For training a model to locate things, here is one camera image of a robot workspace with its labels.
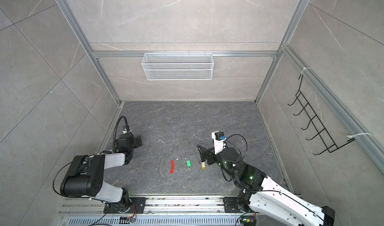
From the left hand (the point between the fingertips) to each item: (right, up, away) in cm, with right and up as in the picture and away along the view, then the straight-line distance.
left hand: (129, 134), depth 94 cm
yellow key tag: (+47, -18, -6) cm, 51 cm away
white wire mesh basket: (+30, +46, +6) cm, 55 cm away
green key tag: (+38, -16, -6) cm, 42 cm away
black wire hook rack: (+98, +1, -33) cm, 103 cm away
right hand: (+47, -1, -24) cm, 53 cm away
